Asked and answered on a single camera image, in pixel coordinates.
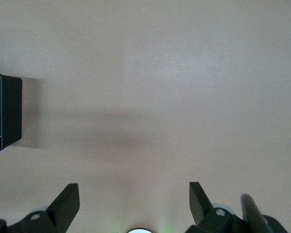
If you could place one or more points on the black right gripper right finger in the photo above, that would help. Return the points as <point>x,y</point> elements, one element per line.
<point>198,206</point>

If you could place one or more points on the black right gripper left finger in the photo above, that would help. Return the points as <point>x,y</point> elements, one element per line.
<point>63,208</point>

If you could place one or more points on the black plastic box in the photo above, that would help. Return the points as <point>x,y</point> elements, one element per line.
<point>12,109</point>

